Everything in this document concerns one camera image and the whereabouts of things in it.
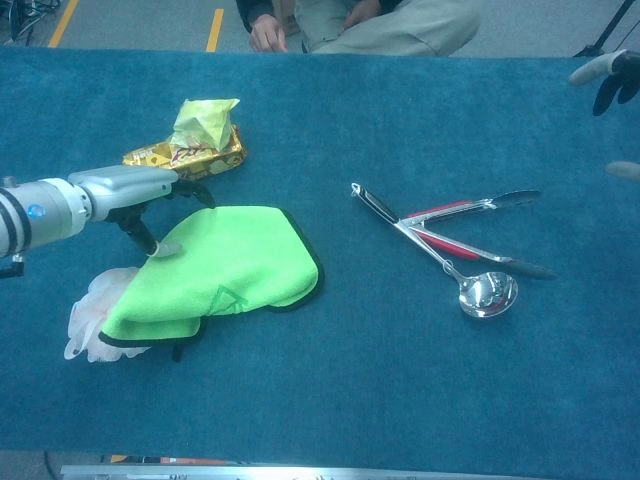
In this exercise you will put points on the blue table cloth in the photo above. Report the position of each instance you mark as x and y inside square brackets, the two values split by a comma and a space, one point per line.
[350, 390]

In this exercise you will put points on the black tripod stand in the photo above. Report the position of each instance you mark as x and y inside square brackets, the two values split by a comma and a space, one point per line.
[607, 27]

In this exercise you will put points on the yellow plastic bracket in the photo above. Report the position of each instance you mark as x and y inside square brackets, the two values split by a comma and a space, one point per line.
[118, 458]

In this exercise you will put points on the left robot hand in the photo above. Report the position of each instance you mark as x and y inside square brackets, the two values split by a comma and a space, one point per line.
[125, 190]

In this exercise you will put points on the steel ladle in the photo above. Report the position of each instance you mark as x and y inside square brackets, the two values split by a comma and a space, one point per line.
[487, 295]

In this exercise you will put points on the white mesh bath sponge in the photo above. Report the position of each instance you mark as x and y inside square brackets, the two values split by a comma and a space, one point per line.
[90, 320]

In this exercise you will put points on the seated person in khaki trousers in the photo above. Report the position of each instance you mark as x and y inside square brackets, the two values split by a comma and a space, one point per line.
[390, 30]

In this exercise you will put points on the golden biscuit package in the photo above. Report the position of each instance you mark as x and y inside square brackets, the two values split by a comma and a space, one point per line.
[220, 160]

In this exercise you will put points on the yellow snack bag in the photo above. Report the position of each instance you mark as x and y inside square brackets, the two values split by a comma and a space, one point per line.
[205, 122]

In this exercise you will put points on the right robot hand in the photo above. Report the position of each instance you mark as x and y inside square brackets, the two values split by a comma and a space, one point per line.
[620, 75]

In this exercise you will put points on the aluminium rail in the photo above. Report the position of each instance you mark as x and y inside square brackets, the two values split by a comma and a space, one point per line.
[300, 472]

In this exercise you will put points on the green microfibre towel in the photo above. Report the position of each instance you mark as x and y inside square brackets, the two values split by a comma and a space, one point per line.
[225, 270]

